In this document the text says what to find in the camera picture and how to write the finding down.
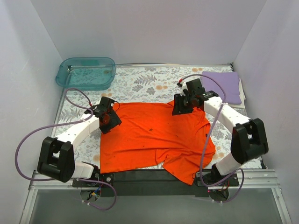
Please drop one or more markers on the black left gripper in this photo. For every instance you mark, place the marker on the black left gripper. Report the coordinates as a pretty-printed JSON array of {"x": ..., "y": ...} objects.
[{"x": 112, "y": 123}]

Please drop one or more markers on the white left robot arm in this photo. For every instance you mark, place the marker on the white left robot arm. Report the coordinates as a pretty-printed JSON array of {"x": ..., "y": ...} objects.
[{"x": 56, "y": 158}]

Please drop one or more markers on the purple folded t-shirt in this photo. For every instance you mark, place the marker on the purple folded t-shirt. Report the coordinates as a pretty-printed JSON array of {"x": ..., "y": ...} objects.
[{"x": 229, "y": 81}]

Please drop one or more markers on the white folded t-shirt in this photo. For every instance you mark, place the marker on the white folded t-shirt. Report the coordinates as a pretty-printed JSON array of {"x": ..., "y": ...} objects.
[{"x": 242, "y": 93}]

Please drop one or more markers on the teal plastic bin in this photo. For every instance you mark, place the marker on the teal plastic bin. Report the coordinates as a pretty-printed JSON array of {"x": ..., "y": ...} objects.
[{"x": 86, "y": 73}]

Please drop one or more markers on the orange t-shirt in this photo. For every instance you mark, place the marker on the orange t-shirt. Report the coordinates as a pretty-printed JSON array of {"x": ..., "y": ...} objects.
[{"x": 150, "y": 135}]

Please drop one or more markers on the floral table mat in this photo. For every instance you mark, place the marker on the floral table mat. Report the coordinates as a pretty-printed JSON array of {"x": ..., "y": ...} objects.
[{"x": 149, "y": 83}]

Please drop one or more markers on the aluminium table frame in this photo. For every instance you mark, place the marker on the aluminium table frame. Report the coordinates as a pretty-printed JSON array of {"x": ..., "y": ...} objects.
[{"x": 253, "y": 197}]

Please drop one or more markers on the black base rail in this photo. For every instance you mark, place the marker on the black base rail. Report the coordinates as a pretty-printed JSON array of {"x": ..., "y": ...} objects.
[{"x": 143, "y": 182}]

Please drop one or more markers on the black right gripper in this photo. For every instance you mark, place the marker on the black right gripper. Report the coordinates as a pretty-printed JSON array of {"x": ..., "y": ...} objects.
[{"x": 178, "y": 108}]

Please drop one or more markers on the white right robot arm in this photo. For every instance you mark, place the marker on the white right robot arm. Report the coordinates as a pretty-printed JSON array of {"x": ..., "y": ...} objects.
[{"x": 248, "y": 140}]

